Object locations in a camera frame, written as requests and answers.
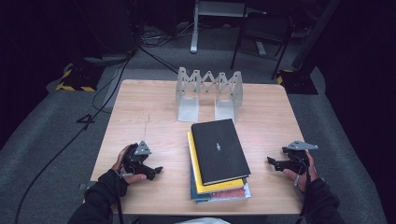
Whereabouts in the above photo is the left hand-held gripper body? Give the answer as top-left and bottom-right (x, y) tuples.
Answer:
(121, 140), (153, 175)

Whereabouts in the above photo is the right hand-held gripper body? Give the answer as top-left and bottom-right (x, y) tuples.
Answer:
(281, 140), (319, 175)

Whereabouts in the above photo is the yellow book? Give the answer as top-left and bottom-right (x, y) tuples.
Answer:
(186, 131), (246, 195)

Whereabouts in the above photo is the blue book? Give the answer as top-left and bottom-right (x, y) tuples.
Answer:
(190, 161), (250, 204)

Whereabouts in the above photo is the red illustrated book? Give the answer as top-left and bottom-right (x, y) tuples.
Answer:
(190, 181), (251, 202)

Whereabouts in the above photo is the black hardcover book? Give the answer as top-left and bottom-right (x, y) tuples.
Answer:
(190, 118), (252, 187)

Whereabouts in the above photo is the person's left hand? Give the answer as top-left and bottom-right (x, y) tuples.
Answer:
(111, 145), (148, 185)

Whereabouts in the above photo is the person's right hand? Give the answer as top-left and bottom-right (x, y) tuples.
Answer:
(282, 150), (320, 192)

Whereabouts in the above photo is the black stand with base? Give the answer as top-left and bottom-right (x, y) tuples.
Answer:
(276, 0), (342, 96)

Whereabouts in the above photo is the yellow-black striped stand base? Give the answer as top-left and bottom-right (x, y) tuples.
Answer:
(55, 63), (106, 93)

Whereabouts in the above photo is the black chair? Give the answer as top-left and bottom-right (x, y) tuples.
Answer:
(229, 11), (296, 80)

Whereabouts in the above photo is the dark equipment cabinet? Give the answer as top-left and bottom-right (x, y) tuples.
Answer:
(78, 0), (139, 64)

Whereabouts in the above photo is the right hand-held gripper cable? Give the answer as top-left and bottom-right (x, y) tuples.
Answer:
(293, 153), (313, 224)

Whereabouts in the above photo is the hand-held gripper cable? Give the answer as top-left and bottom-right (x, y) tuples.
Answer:
(293, 153), (313, 224)
(113, 169), (125, 224)

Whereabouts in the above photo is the left hand-held gripper cable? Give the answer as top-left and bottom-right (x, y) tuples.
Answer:
(113, 169), (125, 224)

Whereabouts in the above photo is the long black floor cable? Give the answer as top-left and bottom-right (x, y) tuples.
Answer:
(12, 50), (138, 224)

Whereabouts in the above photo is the bundle of cables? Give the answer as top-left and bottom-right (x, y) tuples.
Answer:
(136, 21), (195, 49)

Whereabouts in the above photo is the grey metal desk frame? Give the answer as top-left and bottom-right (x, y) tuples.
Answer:
(190, 0), (268, 55)

